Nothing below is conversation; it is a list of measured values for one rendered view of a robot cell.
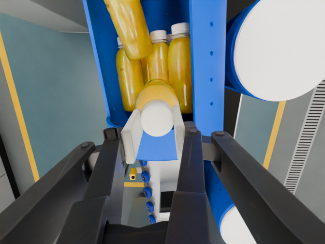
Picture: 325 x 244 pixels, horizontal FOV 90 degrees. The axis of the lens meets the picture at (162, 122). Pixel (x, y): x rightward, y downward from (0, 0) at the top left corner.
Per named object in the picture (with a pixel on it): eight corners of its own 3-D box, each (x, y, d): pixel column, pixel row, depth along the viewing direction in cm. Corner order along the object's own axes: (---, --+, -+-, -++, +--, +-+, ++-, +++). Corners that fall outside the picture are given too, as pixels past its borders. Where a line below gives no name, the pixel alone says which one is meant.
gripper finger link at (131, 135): (135, 163, 14) (126, 164, 14) (143, 131, 20) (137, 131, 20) (129, 131, 13) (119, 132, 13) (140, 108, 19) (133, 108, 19)
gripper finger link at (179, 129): (175, 128, 13) (184, 127, 13) (172, 105, 19) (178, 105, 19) (177, 160, 14) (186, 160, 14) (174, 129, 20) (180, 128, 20)
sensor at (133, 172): (132, 173, 71) (130, 180, 66) (131, 167, 70) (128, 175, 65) (149, 172, 71) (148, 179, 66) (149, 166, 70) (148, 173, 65)
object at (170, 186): (160, 186, 69) (159, 218, 55) (159, 178, 68) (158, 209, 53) (184, 184, 69) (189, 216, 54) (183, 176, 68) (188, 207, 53)
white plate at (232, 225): (269, 259, 68) (267, 256, 69) (311, 212, 59) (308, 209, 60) (208, 242, 65) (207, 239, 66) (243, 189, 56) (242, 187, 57)
